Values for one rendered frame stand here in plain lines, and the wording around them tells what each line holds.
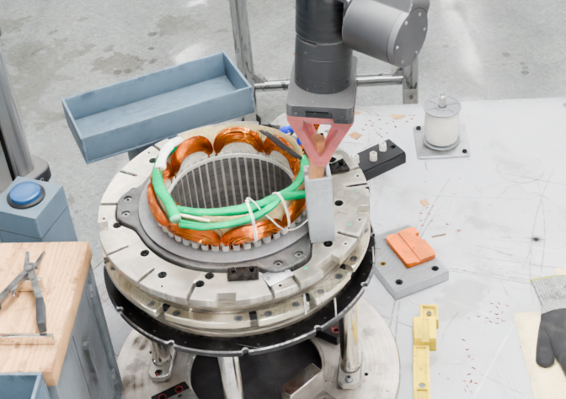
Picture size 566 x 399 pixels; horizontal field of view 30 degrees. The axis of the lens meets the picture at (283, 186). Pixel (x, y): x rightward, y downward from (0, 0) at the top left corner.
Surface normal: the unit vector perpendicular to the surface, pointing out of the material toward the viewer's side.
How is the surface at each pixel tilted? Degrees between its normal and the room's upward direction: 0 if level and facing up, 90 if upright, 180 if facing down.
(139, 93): 90
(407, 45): 92
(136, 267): 0
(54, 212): 90
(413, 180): 0
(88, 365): 90
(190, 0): 0
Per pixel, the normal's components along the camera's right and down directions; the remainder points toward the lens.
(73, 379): 1.00, -0.02
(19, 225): -0.36, 0.62
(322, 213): 0.09, 0.63
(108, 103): 0.39, 0.57
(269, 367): -0.07, -0.77
